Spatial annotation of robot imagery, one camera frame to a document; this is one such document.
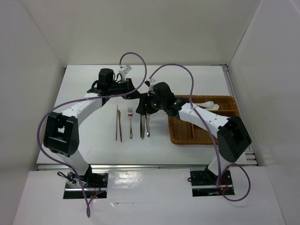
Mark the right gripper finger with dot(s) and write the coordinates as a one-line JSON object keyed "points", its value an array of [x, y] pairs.
{"points": [[142, 106], [151, 106]]}

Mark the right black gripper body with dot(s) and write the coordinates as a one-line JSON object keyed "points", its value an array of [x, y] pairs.
{"points": [[162, 102]]}

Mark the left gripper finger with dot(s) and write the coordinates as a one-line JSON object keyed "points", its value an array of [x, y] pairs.
{"points": [[131, 88], [130, 96]]}

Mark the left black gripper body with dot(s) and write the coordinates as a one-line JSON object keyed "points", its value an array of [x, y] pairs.
{"points": [[118, 88]]}

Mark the steel fork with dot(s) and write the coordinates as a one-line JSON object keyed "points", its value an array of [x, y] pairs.
{"points": [[148, 124], [130, 115], [145, 118]]}

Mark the copper chopstick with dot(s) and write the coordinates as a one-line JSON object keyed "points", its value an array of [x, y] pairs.
{"points": [[119, 121]]}

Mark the white ceramic spoon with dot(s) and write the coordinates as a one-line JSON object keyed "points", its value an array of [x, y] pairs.
{"points": [[215, 107], [208, 104]]}

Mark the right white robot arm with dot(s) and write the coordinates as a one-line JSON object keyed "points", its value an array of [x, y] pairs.
{"points": [[229, 135]]}

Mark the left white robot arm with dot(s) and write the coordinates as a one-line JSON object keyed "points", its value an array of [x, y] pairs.
{"points": [[62, 128]]}

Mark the silver knife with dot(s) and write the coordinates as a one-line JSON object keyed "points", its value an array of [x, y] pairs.
{"points": [[143, 126]]}

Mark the wicker cutlery tray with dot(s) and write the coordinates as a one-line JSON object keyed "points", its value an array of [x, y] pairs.
{"points": [[185, 133]]}

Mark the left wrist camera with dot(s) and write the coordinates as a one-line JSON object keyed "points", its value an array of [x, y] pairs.
{"points": [[124, 70]]}

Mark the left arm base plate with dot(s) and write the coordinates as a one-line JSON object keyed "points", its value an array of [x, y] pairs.
{"points": [[96, 188]]}

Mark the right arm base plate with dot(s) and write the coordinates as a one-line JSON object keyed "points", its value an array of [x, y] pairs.
{"points": [[202, 187]]}

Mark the aluminium rail front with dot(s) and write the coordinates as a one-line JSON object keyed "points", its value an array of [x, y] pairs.
{"points": [[43, 167]]}

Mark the aluminium rail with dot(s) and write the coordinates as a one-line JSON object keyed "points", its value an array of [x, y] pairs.
{"points": [[249, 153], [43, 167]]}

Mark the aluminium rail right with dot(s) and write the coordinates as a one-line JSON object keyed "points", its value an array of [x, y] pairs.
{"points": [[249, 153]]}

